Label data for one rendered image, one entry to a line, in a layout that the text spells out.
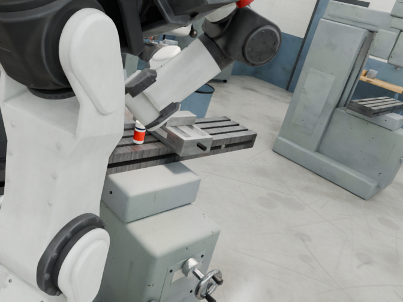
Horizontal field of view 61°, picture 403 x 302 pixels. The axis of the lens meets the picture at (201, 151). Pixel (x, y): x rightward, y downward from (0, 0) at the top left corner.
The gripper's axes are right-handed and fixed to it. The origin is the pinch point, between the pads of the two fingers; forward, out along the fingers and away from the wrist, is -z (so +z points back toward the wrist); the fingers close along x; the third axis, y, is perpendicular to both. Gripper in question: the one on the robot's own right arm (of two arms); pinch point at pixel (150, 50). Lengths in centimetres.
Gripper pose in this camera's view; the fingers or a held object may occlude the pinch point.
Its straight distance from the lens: 127.4
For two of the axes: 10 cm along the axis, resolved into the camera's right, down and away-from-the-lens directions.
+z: 4.1, 4.5, -7.9
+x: -8.8, -0.3, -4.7
